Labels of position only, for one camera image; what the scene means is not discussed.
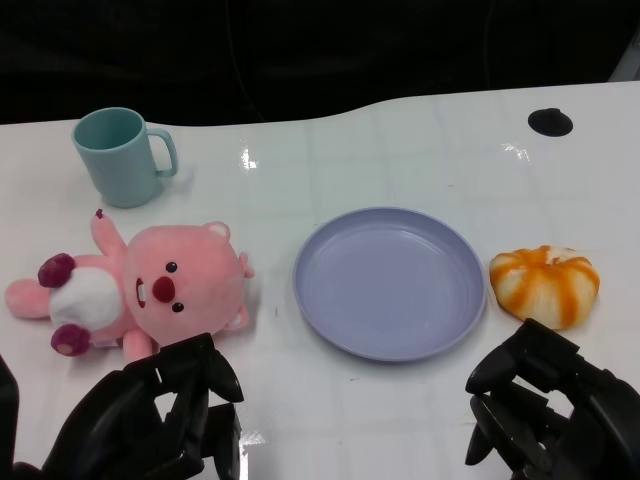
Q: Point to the purple plastic plate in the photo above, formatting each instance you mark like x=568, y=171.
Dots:
x=390, y=285

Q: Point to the orange white striped bun toy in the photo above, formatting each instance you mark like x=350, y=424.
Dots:
x=545, y=287

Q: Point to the black round table grommet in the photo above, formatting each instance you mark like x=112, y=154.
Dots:
x=550, y=122

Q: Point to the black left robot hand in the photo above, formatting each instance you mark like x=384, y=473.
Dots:
x=150, y=400

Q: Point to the pink plush beaver doll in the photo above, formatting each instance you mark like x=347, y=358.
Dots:
x=195, y=270

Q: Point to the teal plastic mug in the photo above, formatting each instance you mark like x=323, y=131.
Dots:
x=125, y=170

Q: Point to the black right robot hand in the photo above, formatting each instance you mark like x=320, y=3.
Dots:
x=590, y=410

